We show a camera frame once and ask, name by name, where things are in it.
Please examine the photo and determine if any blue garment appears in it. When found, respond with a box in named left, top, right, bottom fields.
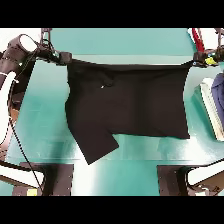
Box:
left=210, top=72, right=224, bottom=125

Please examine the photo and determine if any black T-shirt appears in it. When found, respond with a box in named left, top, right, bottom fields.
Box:
left=64, top=58, right=195, bottom=166

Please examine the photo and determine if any black cable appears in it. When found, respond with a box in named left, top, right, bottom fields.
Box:
left=7, top=71, right=46, bottom=197

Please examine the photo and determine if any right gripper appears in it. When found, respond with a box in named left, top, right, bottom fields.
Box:
left=192, top=49, right=210, bottom=68

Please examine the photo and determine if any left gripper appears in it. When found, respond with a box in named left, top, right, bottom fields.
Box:
left=57, top=51, right=73, bottom=67

